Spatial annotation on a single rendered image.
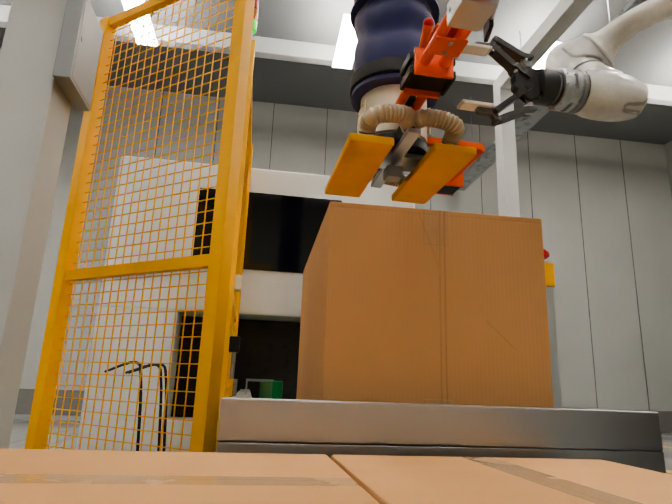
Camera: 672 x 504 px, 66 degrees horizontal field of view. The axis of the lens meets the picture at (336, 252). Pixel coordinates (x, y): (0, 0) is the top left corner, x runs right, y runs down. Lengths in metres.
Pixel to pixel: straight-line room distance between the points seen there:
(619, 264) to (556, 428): 11.49
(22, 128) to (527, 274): 1.40
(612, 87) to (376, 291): 0.68
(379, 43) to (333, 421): 0.92
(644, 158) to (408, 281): 12.83
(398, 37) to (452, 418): 0.91
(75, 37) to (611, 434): 1.68
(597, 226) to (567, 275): 1.35
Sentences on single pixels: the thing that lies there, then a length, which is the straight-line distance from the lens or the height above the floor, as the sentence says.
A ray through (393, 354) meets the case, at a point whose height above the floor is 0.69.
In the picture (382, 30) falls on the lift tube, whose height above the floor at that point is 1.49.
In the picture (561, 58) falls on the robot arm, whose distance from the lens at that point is 1.41.
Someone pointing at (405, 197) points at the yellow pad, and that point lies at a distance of 1.44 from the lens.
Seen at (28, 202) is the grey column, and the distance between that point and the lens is 1.66.
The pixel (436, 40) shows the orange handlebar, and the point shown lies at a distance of 1.05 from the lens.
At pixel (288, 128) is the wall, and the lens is 10.88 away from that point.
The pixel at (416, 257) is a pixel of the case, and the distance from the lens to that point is 0.92.
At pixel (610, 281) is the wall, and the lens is 12.15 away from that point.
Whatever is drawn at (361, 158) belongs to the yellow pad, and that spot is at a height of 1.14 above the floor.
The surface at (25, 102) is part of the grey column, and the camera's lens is 1.79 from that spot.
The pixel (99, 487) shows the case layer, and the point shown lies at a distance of 0.51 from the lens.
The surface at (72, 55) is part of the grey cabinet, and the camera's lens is 1.80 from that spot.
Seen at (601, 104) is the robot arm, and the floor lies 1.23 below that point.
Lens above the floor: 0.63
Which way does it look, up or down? 14 degrees up
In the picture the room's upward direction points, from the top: 2 degrees clockwise
